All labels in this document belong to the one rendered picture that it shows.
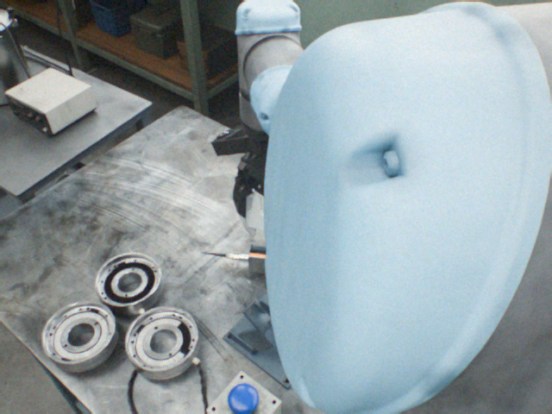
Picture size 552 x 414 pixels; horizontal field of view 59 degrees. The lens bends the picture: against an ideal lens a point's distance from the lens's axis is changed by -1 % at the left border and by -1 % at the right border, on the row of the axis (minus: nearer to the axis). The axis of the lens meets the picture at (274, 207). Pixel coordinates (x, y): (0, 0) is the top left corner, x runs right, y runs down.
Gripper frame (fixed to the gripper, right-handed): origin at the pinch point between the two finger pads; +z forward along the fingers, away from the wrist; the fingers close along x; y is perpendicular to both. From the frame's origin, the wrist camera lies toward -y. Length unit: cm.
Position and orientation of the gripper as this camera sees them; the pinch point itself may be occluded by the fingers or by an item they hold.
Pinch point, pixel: (260, 219)
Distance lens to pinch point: 81.4
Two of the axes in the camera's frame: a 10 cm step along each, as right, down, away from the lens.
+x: 6.9, -4.8, 5.4
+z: 0.0, 7.5, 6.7
